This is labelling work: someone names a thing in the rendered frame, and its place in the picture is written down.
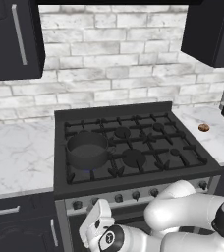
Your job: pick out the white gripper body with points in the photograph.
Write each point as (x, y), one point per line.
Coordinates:
(96, 211)

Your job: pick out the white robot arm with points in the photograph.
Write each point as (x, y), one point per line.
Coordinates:
(182, 213)

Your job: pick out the black stove knob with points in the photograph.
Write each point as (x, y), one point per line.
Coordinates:
(154, 192)
(118, 198)
(136, 195)
(202, 184)
(77, 204)

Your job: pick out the black gas stove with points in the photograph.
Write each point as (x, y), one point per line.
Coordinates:
(143, 178)

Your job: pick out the dark grey pot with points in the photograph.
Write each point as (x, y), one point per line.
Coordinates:
(86, 154)

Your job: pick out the black oven door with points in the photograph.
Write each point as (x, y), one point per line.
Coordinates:
(130, 213)

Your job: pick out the black base cupboard door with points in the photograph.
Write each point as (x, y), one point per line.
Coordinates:
(19, 236)

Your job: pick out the black range hood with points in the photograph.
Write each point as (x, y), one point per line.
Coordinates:
(117, 2)

